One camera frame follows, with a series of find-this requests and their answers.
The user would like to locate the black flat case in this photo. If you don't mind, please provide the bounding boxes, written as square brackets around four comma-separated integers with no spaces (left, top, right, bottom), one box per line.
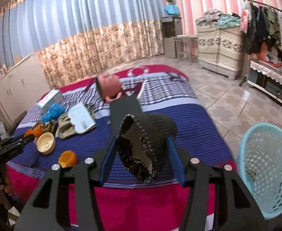
[110,94,142,137]

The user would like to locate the blue plastic bag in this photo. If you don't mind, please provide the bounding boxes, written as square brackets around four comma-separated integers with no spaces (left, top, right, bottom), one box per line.
[41,103,65,123]

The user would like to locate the small metal stool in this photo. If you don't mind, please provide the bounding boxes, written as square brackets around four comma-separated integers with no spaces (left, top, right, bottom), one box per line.
[174,35,198,62]

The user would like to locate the white low cabinet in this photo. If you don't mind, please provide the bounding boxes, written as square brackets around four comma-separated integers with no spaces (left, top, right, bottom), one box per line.
[0,54,51,125]

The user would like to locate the low tv stand with lace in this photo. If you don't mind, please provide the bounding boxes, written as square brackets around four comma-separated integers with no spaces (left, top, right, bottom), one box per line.
[247,59,282,106]

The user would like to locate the water dispenser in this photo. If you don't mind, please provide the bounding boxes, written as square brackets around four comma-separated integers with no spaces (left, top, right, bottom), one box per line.
[161,0,183,59]

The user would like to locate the teal plastic waste basket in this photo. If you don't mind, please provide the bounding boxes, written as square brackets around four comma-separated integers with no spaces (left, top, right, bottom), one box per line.
[237,123,282,219]

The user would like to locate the beige crumpled cloth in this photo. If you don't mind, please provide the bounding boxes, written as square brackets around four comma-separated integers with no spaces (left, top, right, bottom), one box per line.
[55,113,76,140]

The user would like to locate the blue floral curtain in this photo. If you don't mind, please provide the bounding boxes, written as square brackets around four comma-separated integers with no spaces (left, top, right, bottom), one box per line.
[0,0,164,87]

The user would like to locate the clothes rack with garments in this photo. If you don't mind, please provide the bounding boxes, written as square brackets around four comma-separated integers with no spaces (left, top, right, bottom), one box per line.
[239,0,282,86]

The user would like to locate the covered cabinet with cloth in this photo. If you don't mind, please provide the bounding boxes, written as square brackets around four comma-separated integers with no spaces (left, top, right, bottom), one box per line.
[197,23,244,80]

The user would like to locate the pile of clothes on cabinet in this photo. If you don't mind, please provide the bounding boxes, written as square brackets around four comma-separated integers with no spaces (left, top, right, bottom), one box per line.
[196,9,241,28]

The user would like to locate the black patterned snack bag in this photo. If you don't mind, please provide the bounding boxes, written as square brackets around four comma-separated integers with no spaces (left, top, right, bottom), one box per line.
[115,113,177,184]

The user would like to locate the teal cardboard box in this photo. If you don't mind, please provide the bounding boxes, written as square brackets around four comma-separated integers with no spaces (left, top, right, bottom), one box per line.
[37,89,63,114]

